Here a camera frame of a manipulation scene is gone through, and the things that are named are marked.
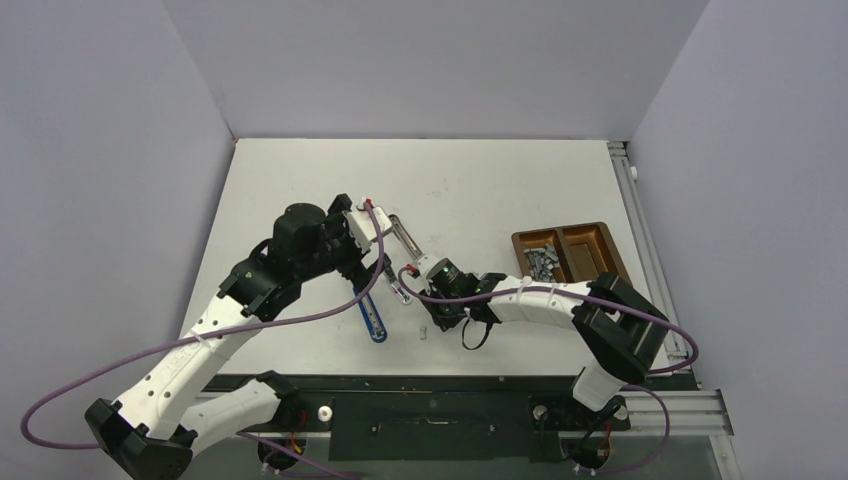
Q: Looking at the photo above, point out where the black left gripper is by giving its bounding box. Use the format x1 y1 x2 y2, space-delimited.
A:
296 197 389 290

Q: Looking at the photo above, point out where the silver black stapler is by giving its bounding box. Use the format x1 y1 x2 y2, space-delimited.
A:
388 214 424 260

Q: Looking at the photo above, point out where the blue stapler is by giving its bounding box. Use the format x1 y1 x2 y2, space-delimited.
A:
352 287 388 343

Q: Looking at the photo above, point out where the brown plastic divided tray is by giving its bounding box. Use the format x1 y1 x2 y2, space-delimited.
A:
511 222 632 283

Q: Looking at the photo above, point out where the light blue staple box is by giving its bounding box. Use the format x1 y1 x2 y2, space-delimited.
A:
385 271 412 305

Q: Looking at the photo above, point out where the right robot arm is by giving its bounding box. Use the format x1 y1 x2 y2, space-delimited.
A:
409 255 668 428

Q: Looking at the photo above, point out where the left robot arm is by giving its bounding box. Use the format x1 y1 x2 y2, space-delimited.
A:
85 194 393 479

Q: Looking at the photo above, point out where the pile of grey staples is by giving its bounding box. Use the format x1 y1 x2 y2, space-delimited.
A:
523 243 560 283

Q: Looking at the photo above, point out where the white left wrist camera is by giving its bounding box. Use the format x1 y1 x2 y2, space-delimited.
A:
344 206 393 253

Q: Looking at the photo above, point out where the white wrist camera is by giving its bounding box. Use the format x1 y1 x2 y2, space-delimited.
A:
344 206 393 253
414 254 441 277

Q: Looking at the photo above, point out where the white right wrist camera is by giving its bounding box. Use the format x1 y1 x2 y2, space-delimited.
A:
414 254 441 277

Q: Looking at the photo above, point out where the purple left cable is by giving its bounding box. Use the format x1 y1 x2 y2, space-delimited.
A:
19 198 389 480

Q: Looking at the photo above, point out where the purple cable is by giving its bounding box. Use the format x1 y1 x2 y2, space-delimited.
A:
397 264 701 477
19 198 389 480

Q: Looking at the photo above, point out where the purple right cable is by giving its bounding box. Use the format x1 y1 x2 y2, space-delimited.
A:
397 264 701 477

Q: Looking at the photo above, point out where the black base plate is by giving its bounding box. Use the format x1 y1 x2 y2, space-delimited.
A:
165 374 700 463

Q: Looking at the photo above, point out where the aluminium frame rail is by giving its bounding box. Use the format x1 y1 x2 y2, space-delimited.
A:
135 140 737 441

